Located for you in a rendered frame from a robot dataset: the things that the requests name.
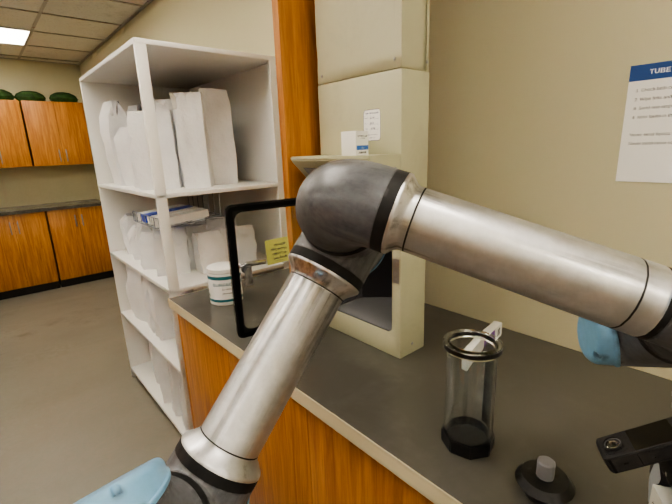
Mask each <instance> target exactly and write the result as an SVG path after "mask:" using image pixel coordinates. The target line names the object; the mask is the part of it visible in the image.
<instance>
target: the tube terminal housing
mask: <svg viewBox="0 0 672 504"><path fill-rule="evenodd" d="M318 100H319V123H320V147H321V155H342V148H341V132H345V131H364V127H363V110H370V109H378V108H380V121H381V141H368V154H369V155H371V154H400V170H403V171H407V172H410V173H413V174H414V175H415V177H416V179H417V181H418V183H419V184H420V186H422V187H425V188H427V163H428V118H429V72H425V71H418V70H412V69H405V68H399V69H395V70H390V71H385V72H381V73H376V74H371V75H367V76H362V77H357V78H353V79H348V80H343V81H339V82H334V83H329V84H325V85H320V86H318ZM393 258H395V259H399V284H396V283H393ZM424 303H425V259H422V258H419V257H416V256H414V255H411V254H408V253H406V252H403V251H400V250H398V249H397V250H393V251H392V330H391V331H386V330H383V329H381V328H379V327H376V326H374V325H371V324H369V323H366V322H364V321H361V320H359V319H357V318H354V317H352V316H349V315H347V314H344V313H342V312H340V311H337V312H336V314H335V316H334V317H333V319H332V321H331V323H330V325H329V326H330V327H332V328H334V329H336V330H338V331H340V332H343V333H345V334H347V335H349V336H351V337H353V338H356V339H358V340H360V341H362V342H364V343H366V344H369V345H371V346H373V347H375V348H377V349H379V350H382V351H384V352H386V353H388V354H390V355H392V356H394V357H397V358H399V359H401V358H403V357H405V356H406V355H408V354H410V353H412V352H414V351H416V350H417V349H419V348H421V347H423V346H424Z"/></svg>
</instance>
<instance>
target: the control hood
mask: <svg viewBox="0 0 672 504"><path fill-rule="evenodd" d="M340 159H358V160H366V161H371V162H376V163H380V164H384V165H387V166H391V167H394V168H397V169H400V154H371V155H357V156H342V155H315V156H295V157H291V161H292V162H293V163H294V165H295V166H296V167H297V168H298V169H299V170H300V171H301V172H302V173H303V175H304V176H305V177H307V176H308V175H309V174H308V173H307V172H306V171H305V169H304V168H317V167H319V166H321V165H323V164H325V163H327V162H330V161H334V160H340Z"/></svg>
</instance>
